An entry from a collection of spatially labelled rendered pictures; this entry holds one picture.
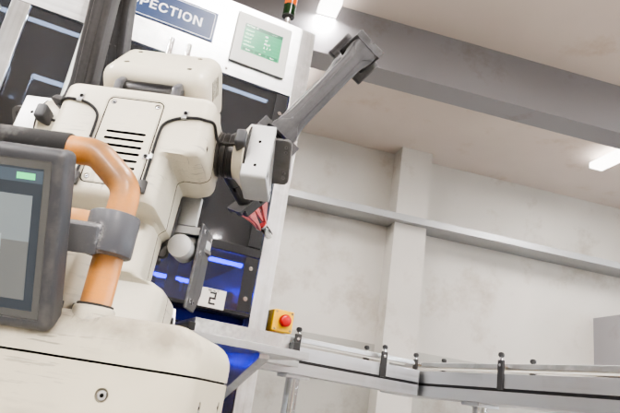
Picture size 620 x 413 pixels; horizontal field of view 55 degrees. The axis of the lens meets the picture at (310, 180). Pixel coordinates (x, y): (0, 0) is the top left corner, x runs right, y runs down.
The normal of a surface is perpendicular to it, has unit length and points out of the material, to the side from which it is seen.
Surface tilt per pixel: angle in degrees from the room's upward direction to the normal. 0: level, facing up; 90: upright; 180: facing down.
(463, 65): 90
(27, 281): 115
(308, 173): 90
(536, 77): 90
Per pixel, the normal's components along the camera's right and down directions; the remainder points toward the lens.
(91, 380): -0.01, -0.35
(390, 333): 0.24, -0.30
